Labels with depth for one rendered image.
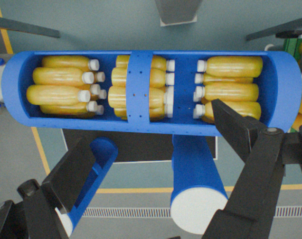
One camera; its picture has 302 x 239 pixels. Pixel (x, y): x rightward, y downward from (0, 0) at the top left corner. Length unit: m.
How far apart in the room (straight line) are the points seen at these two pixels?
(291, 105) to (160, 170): 1.68
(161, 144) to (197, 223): 0.92
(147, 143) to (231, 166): 0.91
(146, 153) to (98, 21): 1.28
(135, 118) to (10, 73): 0.41
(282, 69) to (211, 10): 1.27
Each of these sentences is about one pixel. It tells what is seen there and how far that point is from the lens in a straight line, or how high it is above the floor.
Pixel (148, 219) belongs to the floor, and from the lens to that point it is 2.57.
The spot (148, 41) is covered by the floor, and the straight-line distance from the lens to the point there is 1.76.
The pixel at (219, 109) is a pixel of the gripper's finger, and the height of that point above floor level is 1.59.
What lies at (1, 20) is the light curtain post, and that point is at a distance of 1.56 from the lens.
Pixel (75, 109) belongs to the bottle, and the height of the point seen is 1.14.
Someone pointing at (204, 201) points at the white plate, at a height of 1.04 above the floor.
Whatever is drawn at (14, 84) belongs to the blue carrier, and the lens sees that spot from 0.71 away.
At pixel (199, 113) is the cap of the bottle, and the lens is 0.65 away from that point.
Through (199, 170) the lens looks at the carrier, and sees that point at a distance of 1.02.
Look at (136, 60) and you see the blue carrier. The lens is 0.57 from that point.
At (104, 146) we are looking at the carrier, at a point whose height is 0.16.
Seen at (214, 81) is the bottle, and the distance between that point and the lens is 0.72.
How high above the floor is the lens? 1.74
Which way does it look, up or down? 71 degrees down
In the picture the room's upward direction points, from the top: 159 degrees counter-clockwise
